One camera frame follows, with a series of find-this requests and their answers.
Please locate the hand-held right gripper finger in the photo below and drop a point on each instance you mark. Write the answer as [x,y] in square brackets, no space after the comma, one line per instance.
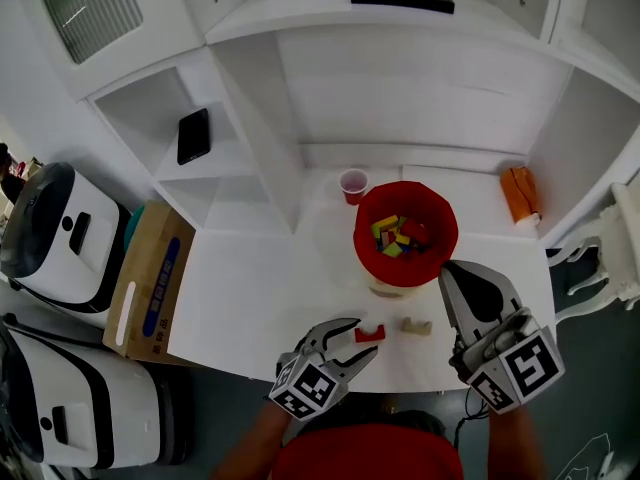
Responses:
[482,293]
[454,303]

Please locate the white shelf unit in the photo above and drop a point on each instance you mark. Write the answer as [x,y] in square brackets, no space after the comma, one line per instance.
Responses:
[390,93]

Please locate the beige arch toy block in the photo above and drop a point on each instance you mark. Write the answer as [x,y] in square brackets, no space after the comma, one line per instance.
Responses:
[412,329]

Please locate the pile of coloured toy blocks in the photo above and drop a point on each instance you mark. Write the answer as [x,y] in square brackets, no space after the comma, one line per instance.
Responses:
[397,238]

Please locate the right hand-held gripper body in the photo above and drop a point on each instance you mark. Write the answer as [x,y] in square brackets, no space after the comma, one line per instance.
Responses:
[515,363]

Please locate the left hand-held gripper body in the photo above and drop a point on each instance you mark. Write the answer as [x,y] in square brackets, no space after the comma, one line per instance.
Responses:
[307,385]

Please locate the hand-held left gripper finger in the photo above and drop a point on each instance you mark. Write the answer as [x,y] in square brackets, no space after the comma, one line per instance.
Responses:
[322,332]
[352,363]

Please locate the teal round object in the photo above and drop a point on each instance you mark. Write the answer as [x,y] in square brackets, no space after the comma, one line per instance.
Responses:
[131,225]

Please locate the red plastic cup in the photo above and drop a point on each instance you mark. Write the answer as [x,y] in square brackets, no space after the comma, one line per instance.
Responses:
[353,193]

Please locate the window with blinds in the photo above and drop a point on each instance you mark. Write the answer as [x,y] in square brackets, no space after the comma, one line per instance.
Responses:
[87,10]

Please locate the white and black machine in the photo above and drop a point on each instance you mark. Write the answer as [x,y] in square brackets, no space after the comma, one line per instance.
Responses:
[55,238]
[75,408]

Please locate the black smartphone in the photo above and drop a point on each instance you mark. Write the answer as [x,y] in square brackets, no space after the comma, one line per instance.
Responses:
[193,137]

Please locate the red arch toy block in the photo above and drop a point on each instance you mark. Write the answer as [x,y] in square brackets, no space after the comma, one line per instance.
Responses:
[362,337]

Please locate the orange bag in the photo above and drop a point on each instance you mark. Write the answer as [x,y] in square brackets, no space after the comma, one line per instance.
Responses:
[519,193]

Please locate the person's right forearm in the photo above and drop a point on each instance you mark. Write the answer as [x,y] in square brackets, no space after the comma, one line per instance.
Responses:
[517,443]

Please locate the person's left forearm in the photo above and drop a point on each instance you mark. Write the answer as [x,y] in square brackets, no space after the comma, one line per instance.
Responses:
[255,448]

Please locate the person's red shirt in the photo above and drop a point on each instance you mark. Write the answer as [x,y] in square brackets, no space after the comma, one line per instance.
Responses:
[370,455]

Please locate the brown cardboard box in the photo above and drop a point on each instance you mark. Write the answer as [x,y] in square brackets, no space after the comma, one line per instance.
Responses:
[150,288]

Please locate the white ornate chair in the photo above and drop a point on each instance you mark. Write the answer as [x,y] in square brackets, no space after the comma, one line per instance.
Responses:
[612,248]

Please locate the red round container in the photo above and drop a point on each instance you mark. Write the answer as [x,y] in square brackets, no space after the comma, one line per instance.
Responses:
[400,270]

